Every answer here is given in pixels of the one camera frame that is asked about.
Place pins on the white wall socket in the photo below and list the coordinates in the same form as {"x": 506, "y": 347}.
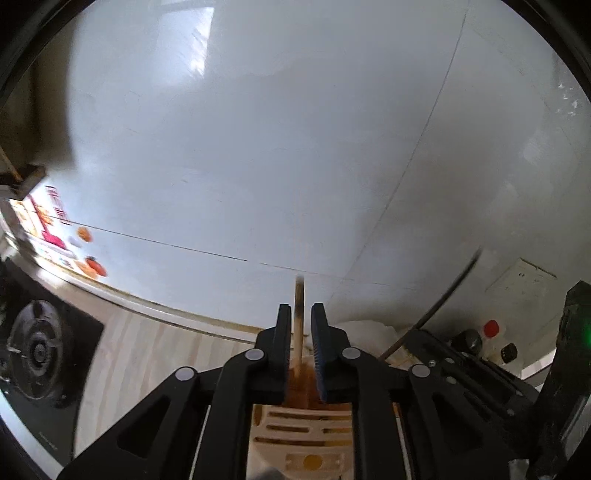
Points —
{"x": 521, "y": 277}

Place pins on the black cap sauce bottle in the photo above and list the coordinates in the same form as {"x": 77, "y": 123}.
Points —
{"x": 470, "y": 340}

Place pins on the black burner pan support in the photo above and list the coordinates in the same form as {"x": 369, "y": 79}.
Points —
{"x": 39, "y": 350}

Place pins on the dark lid spice jar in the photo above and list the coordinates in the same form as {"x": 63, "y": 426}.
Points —
{"x": 509, "y": 353}

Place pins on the red tomato wall sticker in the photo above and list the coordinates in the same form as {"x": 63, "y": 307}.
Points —
{"x": 95, "y": 266}

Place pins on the thin black chopstick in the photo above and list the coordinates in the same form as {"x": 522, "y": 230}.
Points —
{"x": 443, "y": 300}

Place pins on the black range hood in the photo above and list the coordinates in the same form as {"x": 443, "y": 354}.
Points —
{"x": 27, "y": 177}

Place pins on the gold ingot wall sticker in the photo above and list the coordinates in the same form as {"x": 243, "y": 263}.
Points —
{"x": 84, "y": 234}

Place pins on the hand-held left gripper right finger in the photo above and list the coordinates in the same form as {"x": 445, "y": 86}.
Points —
{"x": 318, "y": 341}

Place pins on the black gas stove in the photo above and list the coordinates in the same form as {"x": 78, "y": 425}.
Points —
{"x": 41, "y": 369}

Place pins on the red cap sauce bottle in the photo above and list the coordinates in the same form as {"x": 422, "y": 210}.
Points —
{"x": 491, "y": 327}

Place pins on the colourful letter wall sticker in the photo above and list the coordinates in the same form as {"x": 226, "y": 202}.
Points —
{"x": 46, "y": 217}

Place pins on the light wooden chopstick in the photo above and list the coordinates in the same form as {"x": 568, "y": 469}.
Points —
{"x": 299, "y": 314}

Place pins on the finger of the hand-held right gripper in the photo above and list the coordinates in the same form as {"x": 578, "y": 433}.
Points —
{"x": 466, "y": 369}

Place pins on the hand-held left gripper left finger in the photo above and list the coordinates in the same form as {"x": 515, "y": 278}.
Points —
{"x": 286, "y": 334}

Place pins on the cream utensil holder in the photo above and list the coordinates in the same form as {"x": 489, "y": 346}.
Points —
{"x": 300, "y": 429}

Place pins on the clear plastic bag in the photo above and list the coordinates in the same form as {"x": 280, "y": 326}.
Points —
{"x": 369, "y": 332}

